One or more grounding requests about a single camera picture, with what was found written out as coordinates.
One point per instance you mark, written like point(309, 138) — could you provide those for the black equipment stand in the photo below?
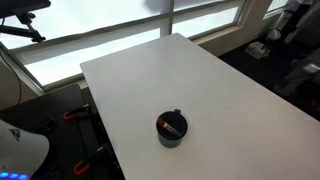
point(300, 16)

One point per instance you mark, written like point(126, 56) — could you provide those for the dark mug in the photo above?
point(170, 141)

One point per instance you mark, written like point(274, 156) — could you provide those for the grey window frame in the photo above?
point(100, 35)

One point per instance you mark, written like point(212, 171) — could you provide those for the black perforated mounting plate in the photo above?
point(66, 143)

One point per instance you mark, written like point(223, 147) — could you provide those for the grey blue office chair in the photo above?
point(301, 71)

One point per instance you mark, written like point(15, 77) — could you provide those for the round grey lamp head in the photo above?
point(274, 34)

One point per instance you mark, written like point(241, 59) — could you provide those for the white floor device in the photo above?
point(257, 50)

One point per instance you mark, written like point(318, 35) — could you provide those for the orange marker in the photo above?
point(163, 124)

